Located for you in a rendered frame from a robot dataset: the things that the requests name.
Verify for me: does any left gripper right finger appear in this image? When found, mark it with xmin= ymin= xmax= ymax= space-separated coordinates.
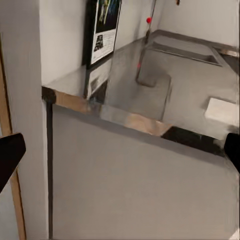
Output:
xmin=224 ymin=132 xmax=240 ymax=173

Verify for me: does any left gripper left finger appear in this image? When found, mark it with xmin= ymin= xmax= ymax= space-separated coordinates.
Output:
xmin=0 ymin=133 xmax=26 ymax=193

